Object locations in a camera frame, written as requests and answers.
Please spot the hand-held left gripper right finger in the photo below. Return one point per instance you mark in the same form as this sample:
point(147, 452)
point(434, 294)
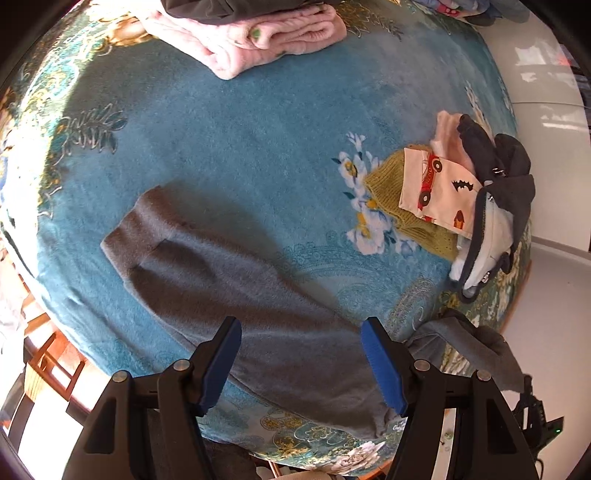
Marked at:
point(382, 360)

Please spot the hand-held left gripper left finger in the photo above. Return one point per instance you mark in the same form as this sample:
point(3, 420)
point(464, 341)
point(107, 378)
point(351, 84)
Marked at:
point(220, 357)

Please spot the grey sweatshirt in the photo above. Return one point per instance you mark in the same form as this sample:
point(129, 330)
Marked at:
point(258, 295)

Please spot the green knitted sweater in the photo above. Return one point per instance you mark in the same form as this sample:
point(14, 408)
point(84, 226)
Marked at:
point(406, 217)

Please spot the wooden chair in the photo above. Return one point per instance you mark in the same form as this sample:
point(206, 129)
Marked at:
point(41, 369)

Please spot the white car print garment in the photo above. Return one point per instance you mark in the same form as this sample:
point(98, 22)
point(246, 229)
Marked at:
point(438, 189)

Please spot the dark grey zip jacket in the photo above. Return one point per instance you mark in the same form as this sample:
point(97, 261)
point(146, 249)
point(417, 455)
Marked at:
point(496, 203)

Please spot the blue floral blanket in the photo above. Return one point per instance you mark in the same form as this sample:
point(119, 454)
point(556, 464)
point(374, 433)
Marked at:
point(258, 138)

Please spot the light pink garment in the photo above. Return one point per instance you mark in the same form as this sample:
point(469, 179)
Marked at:
point(450, 138)

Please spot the folded pink fleece garment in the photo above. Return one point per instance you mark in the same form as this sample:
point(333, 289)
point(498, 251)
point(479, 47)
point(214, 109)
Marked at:
point(258, 34)

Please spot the dark grey folded garment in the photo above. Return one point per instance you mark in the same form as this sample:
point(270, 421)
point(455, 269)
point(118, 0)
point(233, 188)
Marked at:
point(207, 10)

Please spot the colourful printed cloth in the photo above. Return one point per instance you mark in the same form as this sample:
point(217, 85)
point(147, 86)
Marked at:
point(466, 7)

